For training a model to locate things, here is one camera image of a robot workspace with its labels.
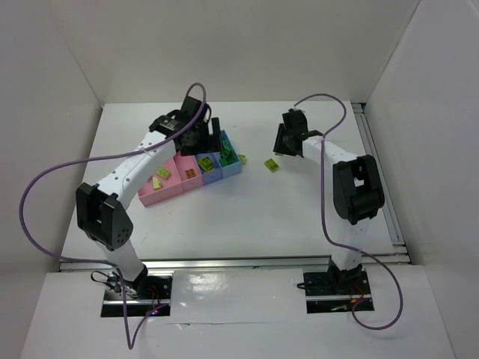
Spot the lime square lego hollow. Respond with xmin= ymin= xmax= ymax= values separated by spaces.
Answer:
xmin=198 ymin=156 xmax=213 ymax=165

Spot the green long lego brick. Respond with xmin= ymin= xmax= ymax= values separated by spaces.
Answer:
xmin=221 ymin=141 xmax=232 ymax=159

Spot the pale lime lego brick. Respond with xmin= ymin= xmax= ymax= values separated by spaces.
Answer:
xmin=264 ymin=159 xmax=279 ymax=172

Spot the dark green lego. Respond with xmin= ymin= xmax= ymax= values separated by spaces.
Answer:
xmin=223 ymin=153 xmax=237 ymax=165

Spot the brown lego plate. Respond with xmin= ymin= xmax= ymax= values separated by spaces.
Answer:
xmin=186 ymin=169 xmax=196 ymax=179

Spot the lime sloped lego brick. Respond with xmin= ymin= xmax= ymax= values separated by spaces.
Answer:
xmin=152 ymin=177 xmax=162 ymax=191

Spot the lime long lego brick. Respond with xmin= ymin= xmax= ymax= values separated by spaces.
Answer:
xmin=201 ymin=163 xmax=215 ymax=172

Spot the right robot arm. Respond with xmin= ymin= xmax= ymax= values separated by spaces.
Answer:
xmin=273 ymin=109 xmax=385 ymax=294

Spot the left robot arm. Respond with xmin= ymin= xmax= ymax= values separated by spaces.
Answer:
xmin=76 ymin=96 xmax=221 ymax=296

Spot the purple blue container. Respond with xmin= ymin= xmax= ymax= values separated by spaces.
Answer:
xmin=195 ymin=153 xmax=223 ymax=185

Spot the pink container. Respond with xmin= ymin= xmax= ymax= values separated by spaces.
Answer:
xmin=138 ymin=154 xmax=204 ymax=207

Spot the light blue container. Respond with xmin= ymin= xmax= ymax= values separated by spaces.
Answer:
xmin=218 ymin=130 xmax=242 ymax=179

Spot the aluminium rail front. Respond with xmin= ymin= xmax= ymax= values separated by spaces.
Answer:
xmin=59 ymin=253 xmax=411 ymax=271

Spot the aluminium rail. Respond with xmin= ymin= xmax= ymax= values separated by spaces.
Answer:
xmin=351 ymin=102 xmax=406 ymax=247
xmin=59 ymin=253 xmax=411 ymax=271

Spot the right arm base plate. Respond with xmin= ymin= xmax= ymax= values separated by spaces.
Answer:
xmin=296 ymin=271 xmax=374 ymax=314

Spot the aluminium rail right side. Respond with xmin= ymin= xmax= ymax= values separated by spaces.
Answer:
xmin=351 ymin=102 xmax=406 ymax=247

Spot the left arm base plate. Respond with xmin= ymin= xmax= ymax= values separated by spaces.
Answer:
xmin=91 ymin=271 xmax=173 ymax=318

